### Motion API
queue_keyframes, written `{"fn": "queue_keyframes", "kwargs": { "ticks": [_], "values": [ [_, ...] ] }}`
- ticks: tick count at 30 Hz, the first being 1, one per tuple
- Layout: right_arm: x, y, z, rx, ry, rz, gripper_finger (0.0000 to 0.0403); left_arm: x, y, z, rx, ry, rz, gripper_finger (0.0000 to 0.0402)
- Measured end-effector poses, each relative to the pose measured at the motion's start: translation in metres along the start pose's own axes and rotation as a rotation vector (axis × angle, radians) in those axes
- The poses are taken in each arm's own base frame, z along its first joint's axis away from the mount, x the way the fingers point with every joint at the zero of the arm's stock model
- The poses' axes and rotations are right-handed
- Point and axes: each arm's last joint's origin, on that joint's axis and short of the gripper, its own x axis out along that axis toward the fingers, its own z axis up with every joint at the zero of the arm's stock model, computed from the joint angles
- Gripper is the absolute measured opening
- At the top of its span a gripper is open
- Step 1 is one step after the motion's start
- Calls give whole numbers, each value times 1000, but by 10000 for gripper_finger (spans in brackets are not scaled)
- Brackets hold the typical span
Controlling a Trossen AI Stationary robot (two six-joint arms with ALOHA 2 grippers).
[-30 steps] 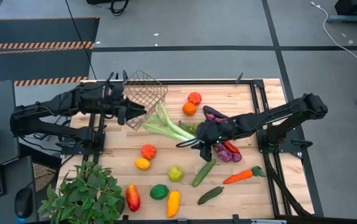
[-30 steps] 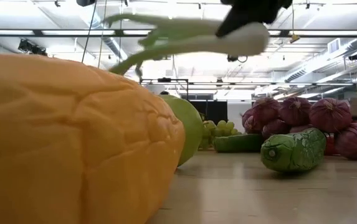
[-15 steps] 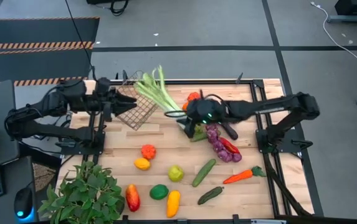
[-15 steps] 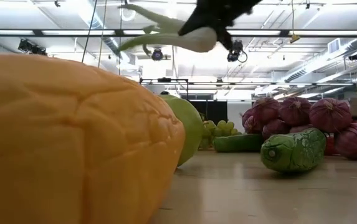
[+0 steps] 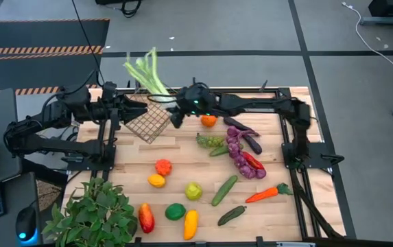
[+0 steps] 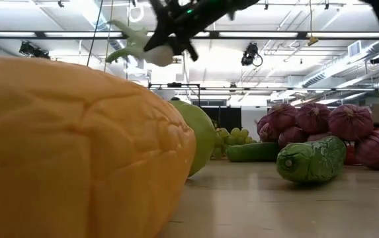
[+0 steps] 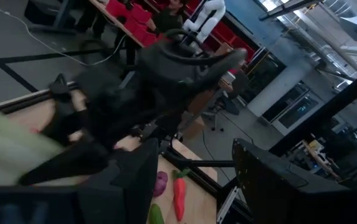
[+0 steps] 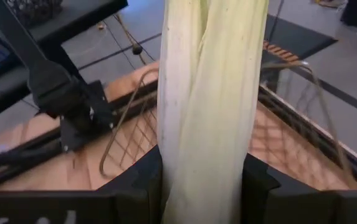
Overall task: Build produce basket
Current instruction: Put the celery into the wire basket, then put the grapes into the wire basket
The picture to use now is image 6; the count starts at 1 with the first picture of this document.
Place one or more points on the light green apple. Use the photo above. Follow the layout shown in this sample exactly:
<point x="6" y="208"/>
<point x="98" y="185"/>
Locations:
<point x="200" y="139"/>

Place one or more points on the green white leek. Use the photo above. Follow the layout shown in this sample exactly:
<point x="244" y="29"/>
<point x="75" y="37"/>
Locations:
<point x="161" y="57"/>

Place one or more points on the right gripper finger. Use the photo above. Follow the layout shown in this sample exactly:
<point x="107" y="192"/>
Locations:
<point x="184" y="44"/>
<point x="161" y="34"/>

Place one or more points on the black partition screen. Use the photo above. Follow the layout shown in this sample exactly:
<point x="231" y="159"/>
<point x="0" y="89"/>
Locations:
<point x="229" y="119"/>

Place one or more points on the distant black metal frame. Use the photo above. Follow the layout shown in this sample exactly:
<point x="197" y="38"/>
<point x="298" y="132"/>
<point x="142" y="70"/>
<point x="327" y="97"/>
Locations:
<point x="176" y="85"/>

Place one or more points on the white ceiling air unit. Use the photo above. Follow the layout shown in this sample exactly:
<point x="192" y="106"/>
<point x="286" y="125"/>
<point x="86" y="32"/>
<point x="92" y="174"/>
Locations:
<point x="354" y="49"/>

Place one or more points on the yellow toy pepper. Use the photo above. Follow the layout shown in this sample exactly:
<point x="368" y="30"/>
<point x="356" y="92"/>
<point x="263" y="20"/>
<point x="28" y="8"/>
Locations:
<point x="76" y="148"/>

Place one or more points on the dark green wrinkled cucumber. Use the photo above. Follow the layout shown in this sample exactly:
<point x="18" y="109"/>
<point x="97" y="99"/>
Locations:
<point x="311" y="162"/>

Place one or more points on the black overhead camera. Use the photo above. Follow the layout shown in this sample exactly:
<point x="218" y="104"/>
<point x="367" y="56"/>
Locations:
<point x="250" y="53"/>

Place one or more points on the green grape bunch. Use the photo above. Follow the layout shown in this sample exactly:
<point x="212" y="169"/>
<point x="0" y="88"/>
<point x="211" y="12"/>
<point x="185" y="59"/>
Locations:
<point x="235" y="135"/>

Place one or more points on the yellow hanging tag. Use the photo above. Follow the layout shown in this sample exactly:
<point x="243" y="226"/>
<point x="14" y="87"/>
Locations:
<point x="313" y="41"/>

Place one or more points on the purple grape bunch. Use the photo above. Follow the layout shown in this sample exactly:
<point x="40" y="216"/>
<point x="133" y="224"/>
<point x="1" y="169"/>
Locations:
<point x="351" y="122"/>

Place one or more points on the light green cucumber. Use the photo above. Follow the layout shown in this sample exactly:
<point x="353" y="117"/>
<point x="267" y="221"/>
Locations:
<point x="252" y="152"/>

